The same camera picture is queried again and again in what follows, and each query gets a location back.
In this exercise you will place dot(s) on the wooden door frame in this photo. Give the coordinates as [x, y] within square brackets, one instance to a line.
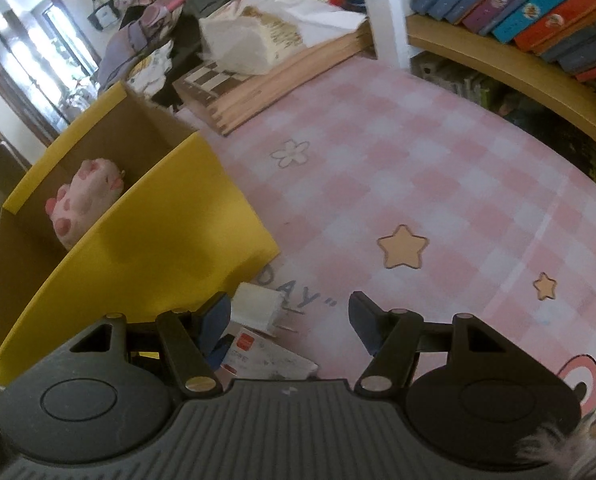
[22, 85]

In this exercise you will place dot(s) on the pink paw plush toy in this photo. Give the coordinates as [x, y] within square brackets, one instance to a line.
[85, 200]

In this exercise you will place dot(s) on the wooden chess box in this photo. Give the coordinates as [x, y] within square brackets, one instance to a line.
[278, 80]

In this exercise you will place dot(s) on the pink checked printed desk mat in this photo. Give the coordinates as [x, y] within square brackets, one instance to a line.
[428, 170]

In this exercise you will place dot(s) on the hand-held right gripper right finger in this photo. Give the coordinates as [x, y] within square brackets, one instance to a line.
[365, 325]

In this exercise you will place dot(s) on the white red-labelled small box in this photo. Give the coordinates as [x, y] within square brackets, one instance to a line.
[265, 360]

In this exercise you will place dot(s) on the white charger plug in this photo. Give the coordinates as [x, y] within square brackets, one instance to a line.
[259, 306]

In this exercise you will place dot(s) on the black and white tote bag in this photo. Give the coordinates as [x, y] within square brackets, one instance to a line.
[102, 12]

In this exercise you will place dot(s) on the white printed bag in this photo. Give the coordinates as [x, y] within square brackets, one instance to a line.
[258, 35]

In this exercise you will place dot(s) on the yellow cardboard box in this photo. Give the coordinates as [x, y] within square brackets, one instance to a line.
[167, 240]

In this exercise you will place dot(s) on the purple folding umbrella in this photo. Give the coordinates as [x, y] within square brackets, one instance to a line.
[137, 35]

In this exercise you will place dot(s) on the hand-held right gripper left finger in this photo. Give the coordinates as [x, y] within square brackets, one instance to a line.
[215, 325]

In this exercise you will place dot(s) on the grey fluffy trim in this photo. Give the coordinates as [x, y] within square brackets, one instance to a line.
[563, 452]

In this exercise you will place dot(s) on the row of blue paperback books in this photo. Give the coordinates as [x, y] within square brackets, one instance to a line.
[528, 5]

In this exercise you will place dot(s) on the grey chair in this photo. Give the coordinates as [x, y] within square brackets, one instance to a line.
[0, 175]

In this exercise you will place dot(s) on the white bookshelf with wooden shelves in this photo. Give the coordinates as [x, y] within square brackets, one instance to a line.
[383, 5]

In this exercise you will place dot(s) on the row of dark books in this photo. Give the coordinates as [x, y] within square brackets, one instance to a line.
[553, 130]

